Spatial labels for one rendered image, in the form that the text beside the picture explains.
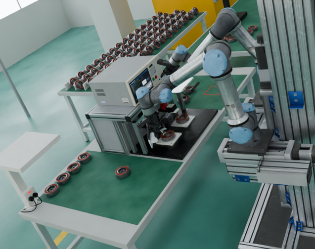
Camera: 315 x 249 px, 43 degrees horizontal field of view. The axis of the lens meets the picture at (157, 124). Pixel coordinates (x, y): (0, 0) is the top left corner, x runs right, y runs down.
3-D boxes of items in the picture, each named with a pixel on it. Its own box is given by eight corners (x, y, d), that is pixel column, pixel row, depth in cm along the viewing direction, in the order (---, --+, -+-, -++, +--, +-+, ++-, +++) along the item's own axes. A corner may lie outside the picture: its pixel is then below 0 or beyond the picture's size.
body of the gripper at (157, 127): (160, 134, 228) (154, 116, 222) (147, 133, 233) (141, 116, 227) (165, 126, 233) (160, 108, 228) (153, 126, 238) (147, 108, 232)
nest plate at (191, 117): (195, 116, 326) (195, 115, 325) (187, 127, 316) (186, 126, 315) (179, 116, 334) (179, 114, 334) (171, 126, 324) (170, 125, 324)
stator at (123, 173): (128, 167, 296) (127, 163, 295) (132, 174, 287) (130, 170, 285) (114, 173, 295) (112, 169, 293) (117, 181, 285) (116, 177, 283)
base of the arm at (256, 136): (266, 132, 233) (264, 117, 229) (260, 147, 223) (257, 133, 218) (242, 131, 241) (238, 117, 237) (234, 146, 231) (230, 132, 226)
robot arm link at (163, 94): (172, 82, 220) (154, 84, 225) (165, 92, 211) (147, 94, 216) (175, 94, 224) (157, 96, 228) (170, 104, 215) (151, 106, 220)
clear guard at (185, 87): (204, 83, 318) (202, 77, 315) (191, 99, 302) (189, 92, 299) (169, 84, 337) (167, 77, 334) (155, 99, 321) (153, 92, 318)
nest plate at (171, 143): (181, 134, 310) (181, 132, 309) (172, 145, 300) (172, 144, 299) (165, 132, 318) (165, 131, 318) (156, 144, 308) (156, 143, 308)
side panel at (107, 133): (130, 152, 313) (116, 118, 297) (128, 155, 311) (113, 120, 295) (103, 149, 328) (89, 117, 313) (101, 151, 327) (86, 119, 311)
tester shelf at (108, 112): (175, 76, 331) (174, 71, 328) (131, 122, 286) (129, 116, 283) (133, 76, 356) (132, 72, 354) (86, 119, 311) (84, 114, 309)
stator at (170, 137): (178, 134, 308) (177, 130, 307) (170, 143, 301) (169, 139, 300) (166, 132, 315) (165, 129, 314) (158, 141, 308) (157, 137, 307)
